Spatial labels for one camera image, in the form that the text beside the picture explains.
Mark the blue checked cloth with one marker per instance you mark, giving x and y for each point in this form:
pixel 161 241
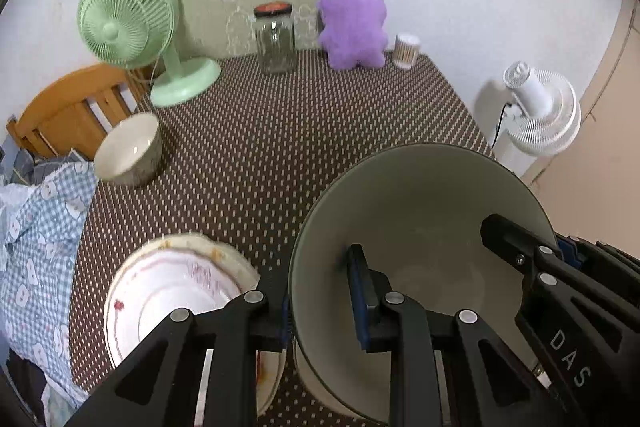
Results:
pixel 35 257

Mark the brown polka dot tablecloth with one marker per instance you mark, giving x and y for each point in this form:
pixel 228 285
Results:
pixel 275 147

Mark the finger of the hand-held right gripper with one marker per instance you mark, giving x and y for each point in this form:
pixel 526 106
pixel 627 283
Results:
pixel 510 239
pixel 570 252

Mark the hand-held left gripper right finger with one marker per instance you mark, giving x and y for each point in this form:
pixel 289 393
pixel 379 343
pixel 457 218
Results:
pixel 357 302

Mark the glass jar with dark lid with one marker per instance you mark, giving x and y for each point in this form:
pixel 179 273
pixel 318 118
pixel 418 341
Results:
pixel 274 47

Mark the green desk fan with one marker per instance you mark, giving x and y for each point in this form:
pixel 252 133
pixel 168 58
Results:
pixel 125 22

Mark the yellow floral white plate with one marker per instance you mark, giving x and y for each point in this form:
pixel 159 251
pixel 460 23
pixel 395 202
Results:
pixel 240 264

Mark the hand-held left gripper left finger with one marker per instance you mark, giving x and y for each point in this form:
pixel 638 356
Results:
pixel 272 322

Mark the small cream floral bowl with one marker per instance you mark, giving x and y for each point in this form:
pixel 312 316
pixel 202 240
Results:
pixel 125 147

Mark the white clip fan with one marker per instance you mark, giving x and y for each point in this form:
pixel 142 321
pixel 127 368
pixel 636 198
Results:
pixel 545 122

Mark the large cream green-rimmed bowl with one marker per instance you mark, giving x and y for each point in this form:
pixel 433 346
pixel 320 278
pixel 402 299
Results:
pixel 425 207
pixel 320 387

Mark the purple plush toy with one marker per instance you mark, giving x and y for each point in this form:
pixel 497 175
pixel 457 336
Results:
pixel 350 22

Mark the cotton swab container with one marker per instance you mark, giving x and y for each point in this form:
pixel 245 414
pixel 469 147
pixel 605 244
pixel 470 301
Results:
pixel 406 52

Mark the pink floral white plate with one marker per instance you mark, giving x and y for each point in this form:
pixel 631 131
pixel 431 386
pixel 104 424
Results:
pixel 160 287

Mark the beige wooden door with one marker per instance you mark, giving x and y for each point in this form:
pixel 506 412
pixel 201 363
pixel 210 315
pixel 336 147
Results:
pixel 600 157

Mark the wooden chair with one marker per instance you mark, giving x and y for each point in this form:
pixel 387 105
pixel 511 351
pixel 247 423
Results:
pixel 55 107

